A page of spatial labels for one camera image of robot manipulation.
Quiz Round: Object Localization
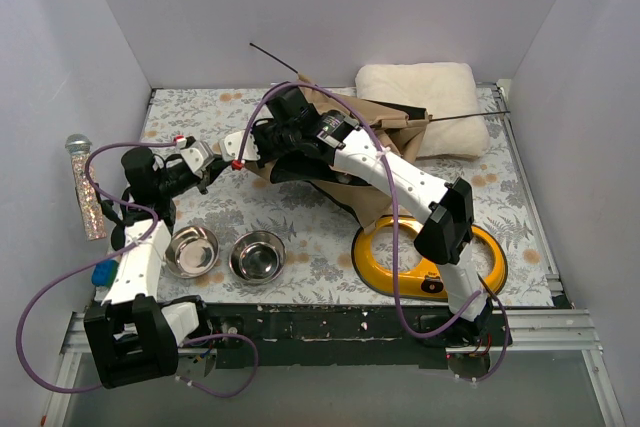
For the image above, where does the black tent pole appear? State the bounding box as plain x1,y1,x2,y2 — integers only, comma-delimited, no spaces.
429,110,511,123
249,42,313,84

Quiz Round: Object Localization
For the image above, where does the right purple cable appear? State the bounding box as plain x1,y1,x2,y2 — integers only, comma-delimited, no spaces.
238,80,511,384

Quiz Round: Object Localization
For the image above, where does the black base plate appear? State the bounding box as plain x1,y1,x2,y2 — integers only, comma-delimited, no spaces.
87,299,574,371

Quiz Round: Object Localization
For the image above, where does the left steel bowl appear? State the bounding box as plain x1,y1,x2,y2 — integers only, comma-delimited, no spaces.
165,225,219,279

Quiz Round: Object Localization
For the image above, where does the glitter toy microphone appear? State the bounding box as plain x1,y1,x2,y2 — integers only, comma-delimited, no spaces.
65,134,107,241

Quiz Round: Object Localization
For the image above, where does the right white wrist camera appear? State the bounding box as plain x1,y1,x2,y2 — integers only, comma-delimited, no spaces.
218,131,260,171

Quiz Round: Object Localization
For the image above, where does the right steel bowl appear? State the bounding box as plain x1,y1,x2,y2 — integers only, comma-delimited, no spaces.
229,230,286,285

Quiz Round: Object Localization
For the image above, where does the aluminium frame rail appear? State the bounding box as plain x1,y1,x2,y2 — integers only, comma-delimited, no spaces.
43,309,624,426

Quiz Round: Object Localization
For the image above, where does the steel bowl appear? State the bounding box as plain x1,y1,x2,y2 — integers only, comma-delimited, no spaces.
229,230,286,285
165,225,219,279

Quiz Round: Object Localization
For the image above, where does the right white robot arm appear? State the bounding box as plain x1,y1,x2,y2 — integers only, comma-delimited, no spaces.
235,81,492,345

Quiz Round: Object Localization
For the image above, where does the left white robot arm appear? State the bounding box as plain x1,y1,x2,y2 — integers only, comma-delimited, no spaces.
84,137,228,388

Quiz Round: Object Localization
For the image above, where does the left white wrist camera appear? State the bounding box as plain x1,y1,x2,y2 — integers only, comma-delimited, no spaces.
174,135,215,177

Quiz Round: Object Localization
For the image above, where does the purple cable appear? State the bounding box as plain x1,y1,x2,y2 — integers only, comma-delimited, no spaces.
15,139,259,398
238,80,511,384

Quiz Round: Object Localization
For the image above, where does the cream fluffy pillow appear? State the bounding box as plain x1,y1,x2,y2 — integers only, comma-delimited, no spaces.
355,62,490,158

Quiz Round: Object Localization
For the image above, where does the floral table mat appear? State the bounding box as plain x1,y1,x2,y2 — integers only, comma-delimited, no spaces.
142,86,553,307

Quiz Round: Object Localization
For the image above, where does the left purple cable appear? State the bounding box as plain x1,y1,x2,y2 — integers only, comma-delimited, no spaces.
15,139,259,398

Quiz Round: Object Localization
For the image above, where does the beige fabric pet tent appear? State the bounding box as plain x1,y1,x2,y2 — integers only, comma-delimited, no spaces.
245,80,446,227

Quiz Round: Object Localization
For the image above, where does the blue green toy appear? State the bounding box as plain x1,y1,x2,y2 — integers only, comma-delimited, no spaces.
91,259,119,287

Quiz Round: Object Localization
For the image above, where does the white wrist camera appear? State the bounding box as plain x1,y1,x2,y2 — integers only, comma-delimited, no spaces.
174,135,215,177
218,131,260,171

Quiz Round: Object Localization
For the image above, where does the yellow double bowl holder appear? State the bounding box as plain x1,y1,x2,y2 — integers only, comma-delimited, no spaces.
351,215,508,301

